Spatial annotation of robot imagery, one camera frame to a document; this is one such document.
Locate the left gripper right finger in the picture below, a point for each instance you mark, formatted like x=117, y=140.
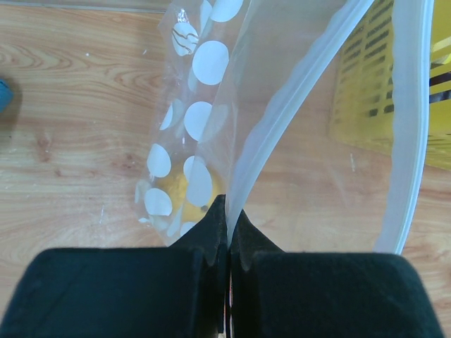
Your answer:
x=303, y=294

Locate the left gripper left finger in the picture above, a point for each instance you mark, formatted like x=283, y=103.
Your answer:
x=173, y=291

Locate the yellow plastic basket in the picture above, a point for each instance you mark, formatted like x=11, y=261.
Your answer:
x=363, y=106

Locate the blue crumpled cloth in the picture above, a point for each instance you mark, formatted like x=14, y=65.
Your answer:
x=6, y=95

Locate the clear polka dot zip bag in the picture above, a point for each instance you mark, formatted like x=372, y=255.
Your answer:
x=248, y=93

